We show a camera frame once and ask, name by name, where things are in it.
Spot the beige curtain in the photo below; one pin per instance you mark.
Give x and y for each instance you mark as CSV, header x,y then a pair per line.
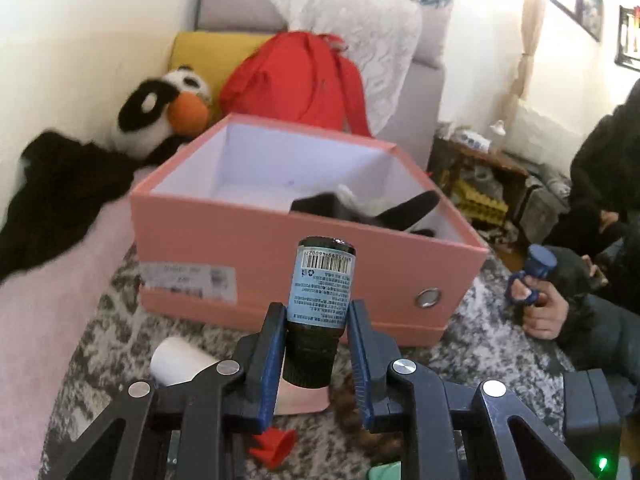
x,y
525,35

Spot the grey mottled blanket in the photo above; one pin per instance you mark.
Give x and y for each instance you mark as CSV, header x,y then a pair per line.
x,y
480,360

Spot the red backpack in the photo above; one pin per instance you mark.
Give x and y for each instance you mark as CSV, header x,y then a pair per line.
x,y
285,80

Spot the wooden nightstand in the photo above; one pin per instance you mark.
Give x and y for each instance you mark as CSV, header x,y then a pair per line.
x,y
500,165

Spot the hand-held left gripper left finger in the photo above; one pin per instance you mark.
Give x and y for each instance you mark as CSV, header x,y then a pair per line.
x,y
270,355

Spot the person's right forearm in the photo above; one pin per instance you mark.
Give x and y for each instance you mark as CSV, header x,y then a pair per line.
x,y
605,332

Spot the black box with green light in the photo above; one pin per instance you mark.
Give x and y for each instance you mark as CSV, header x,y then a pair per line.
x,y
590,410

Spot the panda plush toy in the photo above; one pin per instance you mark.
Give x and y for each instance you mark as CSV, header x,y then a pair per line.
x,y
135,132

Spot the framed wall picture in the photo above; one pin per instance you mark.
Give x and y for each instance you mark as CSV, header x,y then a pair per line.
x,y
592,10
629,35

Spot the grey padded headboard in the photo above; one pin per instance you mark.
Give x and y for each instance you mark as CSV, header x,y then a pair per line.
x,y
225,0

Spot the pink cardboard shoe box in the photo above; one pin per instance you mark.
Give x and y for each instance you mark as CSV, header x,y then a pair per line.
x,y
250,240

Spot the yellow packet in plastic bag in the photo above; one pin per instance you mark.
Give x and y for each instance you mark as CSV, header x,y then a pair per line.
x,y
480,205

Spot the white plastic bundle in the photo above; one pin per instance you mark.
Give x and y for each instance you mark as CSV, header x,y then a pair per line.
x,y
545,130

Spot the yellow pillow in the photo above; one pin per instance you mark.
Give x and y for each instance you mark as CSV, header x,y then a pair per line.
x,y
210,50

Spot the white cylindrical container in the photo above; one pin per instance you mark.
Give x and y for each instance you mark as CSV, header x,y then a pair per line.
x,y
175,360

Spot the person's black jacket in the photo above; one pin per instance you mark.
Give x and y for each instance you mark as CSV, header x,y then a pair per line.
x,y
610,160

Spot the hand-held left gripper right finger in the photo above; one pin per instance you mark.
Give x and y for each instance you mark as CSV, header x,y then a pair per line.
x,y
360,360

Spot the pink paper piece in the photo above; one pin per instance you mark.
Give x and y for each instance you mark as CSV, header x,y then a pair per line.
x,y
305,400

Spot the white lace pillow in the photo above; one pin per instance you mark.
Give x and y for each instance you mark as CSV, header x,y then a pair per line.
x,y
360,30

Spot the black cloth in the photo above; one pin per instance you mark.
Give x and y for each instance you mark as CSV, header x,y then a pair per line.
x,y
60,185

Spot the person's right hand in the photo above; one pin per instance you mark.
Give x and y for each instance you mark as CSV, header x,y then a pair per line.
x,y
547,317

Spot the dark bottle with blue label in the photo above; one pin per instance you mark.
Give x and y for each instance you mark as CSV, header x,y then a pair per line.
x,y
320,280

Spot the blue and white tissue box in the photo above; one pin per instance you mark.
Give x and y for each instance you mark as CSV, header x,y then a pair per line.
x,y
472,140

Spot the pink quilted mat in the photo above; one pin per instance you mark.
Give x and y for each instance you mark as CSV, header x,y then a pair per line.
x,y
45,335

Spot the small red plastic cap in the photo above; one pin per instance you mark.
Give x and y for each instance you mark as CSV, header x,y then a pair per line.
x,y
275,447

